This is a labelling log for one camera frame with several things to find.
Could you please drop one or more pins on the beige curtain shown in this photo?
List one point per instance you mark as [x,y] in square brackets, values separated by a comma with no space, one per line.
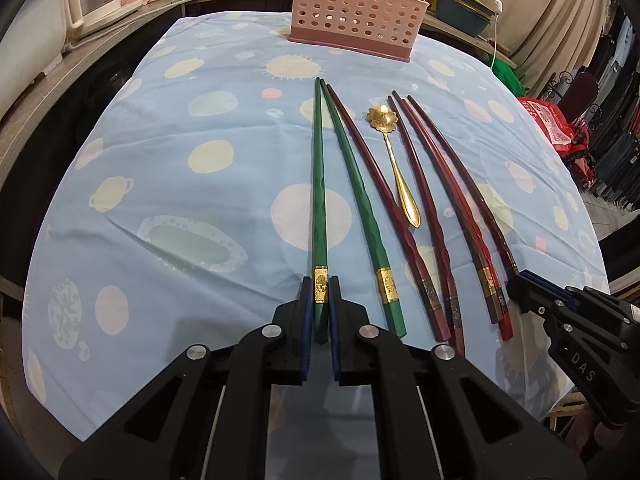
[545,15]

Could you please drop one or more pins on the bright red chopstick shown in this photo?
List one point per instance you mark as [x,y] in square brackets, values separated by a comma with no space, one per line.
[460,205]

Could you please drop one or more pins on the hanging dark clothes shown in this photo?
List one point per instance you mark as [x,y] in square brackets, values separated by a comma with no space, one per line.
[620,110]

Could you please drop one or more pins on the dark red chopstick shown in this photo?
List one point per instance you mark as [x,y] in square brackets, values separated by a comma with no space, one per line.
[425,195]
[380,175]
[480,195]

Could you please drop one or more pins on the red plastic bag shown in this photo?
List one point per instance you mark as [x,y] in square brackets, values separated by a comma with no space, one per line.
[547,120]

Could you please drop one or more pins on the gold flower spoon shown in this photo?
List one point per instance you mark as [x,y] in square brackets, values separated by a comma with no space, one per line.
[402,180]

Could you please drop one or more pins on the wooden counter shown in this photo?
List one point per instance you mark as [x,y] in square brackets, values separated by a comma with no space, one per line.
[60,90]

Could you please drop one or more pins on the green plastic bag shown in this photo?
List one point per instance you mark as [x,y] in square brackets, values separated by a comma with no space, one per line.
[505,72]

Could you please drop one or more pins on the green chopstick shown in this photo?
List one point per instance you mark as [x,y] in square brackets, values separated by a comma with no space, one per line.
[319,185]
[360,195]

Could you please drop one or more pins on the blue printed tablecloth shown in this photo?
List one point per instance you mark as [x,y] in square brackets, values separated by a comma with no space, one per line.
[200,210]

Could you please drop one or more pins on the black metal chair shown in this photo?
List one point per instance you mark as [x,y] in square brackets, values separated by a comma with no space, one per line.
[575,95]

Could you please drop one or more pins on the pink perforated utensil basket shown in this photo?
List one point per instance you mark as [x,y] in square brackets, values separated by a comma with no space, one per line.
[350,10]

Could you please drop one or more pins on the blue rectangular basin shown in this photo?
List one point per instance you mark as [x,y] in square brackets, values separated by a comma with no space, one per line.
[460,20]

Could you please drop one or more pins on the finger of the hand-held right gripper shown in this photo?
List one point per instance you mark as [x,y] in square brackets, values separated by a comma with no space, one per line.
[550,285]
[530,297]

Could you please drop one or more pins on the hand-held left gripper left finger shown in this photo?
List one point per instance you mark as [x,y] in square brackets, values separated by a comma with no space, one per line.
[303,330]

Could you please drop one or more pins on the white grey storage bin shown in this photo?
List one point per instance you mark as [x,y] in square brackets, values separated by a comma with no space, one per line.
[30,25]

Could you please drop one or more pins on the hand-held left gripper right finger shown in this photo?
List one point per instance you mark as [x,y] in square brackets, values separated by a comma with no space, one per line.
[335,330]

